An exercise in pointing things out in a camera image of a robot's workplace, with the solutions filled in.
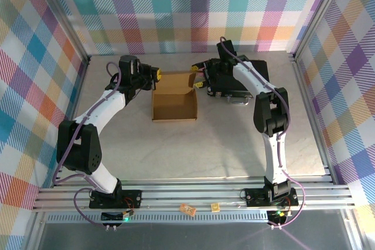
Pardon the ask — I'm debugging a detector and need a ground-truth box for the brown cardboard box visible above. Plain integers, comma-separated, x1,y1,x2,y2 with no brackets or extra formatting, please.
151,71,199,122

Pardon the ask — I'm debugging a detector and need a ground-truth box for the black case with metal trim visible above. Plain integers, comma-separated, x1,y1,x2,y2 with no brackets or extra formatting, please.
204,56,271,107

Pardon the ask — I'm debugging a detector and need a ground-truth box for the orange printed packet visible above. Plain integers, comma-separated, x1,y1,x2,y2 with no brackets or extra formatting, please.
179,203,196,216

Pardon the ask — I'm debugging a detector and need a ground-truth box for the small controller circuit board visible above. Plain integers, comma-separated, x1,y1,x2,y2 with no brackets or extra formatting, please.
101,208,135,224
268,207,294,225

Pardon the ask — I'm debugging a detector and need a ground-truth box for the aluminium side rail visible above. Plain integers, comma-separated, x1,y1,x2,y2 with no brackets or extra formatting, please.
291,53,336,185
51,55,91,188

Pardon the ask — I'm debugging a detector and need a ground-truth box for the aluminium mounting rail frame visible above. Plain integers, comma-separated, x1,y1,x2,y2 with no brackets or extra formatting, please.
31,175,357,213

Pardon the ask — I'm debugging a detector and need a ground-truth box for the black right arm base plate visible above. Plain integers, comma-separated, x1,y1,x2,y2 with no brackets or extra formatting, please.
244,188,299,207

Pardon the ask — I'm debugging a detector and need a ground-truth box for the perforated metal cable duct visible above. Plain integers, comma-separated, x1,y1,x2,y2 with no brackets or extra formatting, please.
46,213,270,223

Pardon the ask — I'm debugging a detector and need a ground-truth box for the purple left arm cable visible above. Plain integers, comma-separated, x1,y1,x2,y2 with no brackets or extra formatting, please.
52,61,124,229

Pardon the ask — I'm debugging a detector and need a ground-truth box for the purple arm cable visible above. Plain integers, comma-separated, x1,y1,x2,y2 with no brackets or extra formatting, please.
219,36,307,229
52,61,124,229

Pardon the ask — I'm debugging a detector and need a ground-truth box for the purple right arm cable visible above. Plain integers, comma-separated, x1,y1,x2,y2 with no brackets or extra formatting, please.
219,36,307,229

